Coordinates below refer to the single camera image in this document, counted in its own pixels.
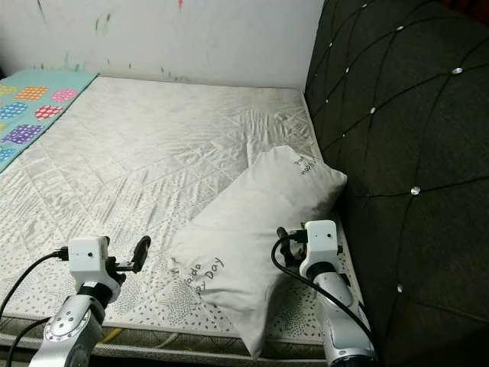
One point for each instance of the white printed pillow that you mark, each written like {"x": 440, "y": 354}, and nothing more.
{"x": 244, "y": 229}

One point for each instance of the dark grey tufted headboard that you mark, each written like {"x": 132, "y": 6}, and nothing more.
{"x": 412, "y": 115}

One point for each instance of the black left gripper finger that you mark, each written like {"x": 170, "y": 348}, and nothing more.
{"x": 142, "y": 251}

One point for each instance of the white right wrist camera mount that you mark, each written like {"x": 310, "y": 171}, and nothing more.
{"x": 321, "y": 237}

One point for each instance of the teal blanket with dotted patches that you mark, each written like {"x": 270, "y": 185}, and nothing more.
{"x": 38, "y": 115}

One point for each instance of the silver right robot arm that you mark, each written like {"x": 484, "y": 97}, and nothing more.
{"x": 340, "y": 313}

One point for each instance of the white quilted mattress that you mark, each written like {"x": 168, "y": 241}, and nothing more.
{"x": 160, "y": 168}

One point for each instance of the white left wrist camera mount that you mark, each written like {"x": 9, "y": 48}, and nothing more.
{"x": 88, "y": 256}

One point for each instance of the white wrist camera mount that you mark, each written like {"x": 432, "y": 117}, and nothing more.
{"x": 321, "y": 237}
{"x": 88, "y": 256}

